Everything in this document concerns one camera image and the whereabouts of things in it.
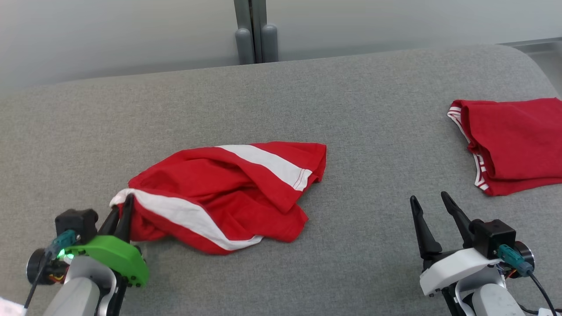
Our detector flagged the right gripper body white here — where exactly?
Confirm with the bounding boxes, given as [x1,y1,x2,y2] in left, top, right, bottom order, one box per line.
[419,247,502,298]

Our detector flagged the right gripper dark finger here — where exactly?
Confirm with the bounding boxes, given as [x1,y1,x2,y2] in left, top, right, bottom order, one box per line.
[409,195,443,260]
[440,191,478,249]

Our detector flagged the left gripper body green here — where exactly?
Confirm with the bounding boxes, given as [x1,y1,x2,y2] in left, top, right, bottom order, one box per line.
[66,235,150,288]

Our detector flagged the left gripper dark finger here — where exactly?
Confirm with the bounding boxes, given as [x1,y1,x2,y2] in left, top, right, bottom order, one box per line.
[97,205,121,237]
[113,194,135,244]

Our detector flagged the red shorts white side stripe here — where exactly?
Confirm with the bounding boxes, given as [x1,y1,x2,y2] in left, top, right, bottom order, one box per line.
[109,141,328,255]

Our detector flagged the red jersey shirt white sleeves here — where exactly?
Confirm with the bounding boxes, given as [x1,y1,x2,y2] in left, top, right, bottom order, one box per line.
[447,97,562,197]

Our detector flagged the white tape strip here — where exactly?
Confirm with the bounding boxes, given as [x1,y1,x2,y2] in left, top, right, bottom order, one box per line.
[0,296,28,316]

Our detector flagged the left arm cable teal plug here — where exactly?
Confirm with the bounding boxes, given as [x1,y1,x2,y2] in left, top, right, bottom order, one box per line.
[24,229,80,310]

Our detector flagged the arm cable teal plug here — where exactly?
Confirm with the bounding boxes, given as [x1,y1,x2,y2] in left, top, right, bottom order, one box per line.
[24,229,80,310]
[497,244,559,316]

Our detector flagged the right arm cable teal plug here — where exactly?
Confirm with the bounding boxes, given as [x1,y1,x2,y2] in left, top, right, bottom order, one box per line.
[497,244,559,316]

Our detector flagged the silver metal rail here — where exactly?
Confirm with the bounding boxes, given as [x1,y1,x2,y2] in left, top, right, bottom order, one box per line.
[501,37,562,56]

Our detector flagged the grey partition post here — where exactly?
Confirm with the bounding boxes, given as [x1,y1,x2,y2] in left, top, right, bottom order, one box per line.
[233,0,280,65]

